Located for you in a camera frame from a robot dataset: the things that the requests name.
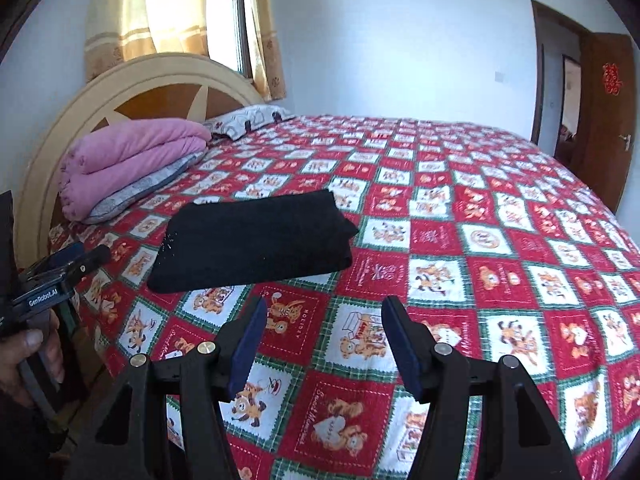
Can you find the black pants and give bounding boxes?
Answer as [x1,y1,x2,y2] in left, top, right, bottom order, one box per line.
[146,190,359,294]

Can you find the person's left hand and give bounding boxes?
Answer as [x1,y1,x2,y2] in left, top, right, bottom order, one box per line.
[0,312,65,408]

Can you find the pink folded quilt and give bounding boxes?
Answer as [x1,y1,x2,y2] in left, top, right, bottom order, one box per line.
[58,118,210,221]

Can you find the grey patterned pillow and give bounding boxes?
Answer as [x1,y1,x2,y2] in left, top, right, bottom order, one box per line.
[81,151,205,226]

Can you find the red checkered cartoon bedspread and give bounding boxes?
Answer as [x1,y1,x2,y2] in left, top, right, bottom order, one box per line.
[49,116,639,479]

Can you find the cream and brown headboard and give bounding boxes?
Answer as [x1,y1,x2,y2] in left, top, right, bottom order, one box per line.
[14,53,264,266]

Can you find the white patterned pillow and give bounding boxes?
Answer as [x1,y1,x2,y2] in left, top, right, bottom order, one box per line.
[203,104,295,141]

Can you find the brown wooden door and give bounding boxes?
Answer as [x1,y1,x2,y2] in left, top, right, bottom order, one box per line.
[570,32,637,212]

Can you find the yellow left curtain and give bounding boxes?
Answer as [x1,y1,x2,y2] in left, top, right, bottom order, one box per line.
[84,0,208,81]

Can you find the yellow curtain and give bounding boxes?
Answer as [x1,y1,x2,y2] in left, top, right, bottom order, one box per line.
[84,0,208,81]
[244,0,286,101]

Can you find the yellow right curtain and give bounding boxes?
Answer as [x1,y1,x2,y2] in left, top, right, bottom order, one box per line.
[244,0,286,101]

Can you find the red double happiness decoration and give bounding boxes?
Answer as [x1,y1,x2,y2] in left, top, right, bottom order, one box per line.
[602,63,624,96]

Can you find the silver door handle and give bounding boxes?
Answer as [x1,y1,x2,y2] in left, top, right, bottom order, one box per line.
[620,134,632,152]

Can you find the window with dark frame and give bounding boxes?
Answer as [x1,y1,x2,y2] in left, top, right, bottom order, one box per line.
[206,0,252,78]

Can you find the dark brown door frame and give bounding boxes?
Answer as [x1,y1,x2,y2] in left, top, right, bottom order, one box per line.
[532,0,590,167]

